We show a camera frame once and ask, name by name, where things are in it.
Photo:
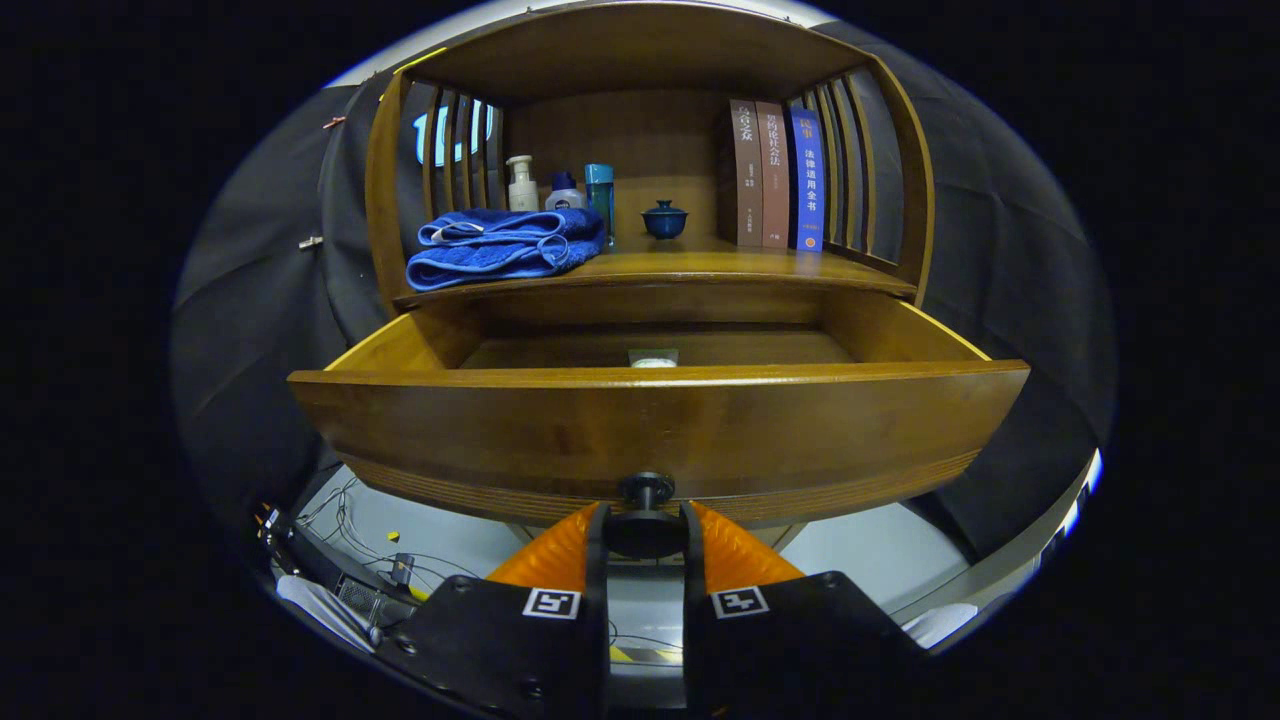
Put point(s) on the wooden drawer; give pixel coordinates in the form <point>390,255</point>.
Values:
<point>650,430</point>

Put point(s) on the black electronic device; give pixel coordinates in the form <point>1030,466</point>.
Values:
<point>365,600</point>

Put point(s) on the teal clear bottle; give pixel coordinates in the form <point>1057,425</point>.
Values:
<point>600,195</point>

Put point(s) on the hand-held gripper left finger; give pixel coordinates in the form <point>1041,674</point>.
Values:
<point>500,650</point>

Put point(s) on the wooden countertop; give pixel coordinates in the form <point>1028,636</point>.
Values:
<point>700,265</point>

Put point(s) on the white pump bottle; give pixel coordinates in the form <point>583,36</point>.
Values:
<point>522,190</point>

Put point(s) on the blue folded towel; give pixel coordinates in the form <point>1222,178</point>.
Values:
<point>500,250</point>

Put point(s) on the white green tube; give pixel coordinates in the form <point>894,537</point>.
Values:
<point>653,360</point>

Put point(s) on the blue book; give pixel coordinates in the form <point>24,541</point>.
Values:
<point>807,180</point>

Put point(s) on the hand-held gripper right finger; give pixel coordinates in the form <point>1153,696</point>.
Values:
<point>790,650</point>

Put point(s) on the dark brown book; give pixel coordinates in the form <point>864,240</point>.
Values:
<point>745,175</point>

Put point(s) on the white cloth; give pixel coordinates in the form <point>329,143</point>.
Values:
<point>320,605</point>

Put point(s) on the reddish brown book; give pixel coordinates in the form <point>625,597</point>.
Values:
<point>773,175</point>

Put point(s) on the white bottle blue cap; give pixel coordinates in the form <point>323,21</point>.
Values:
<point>565,198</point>

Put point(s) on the blue lidded teacup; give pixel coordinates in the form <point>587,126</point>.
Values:
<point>664,222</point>

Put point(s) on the wooden cabinet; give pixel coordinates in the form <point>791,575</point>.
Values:
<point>640,130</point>

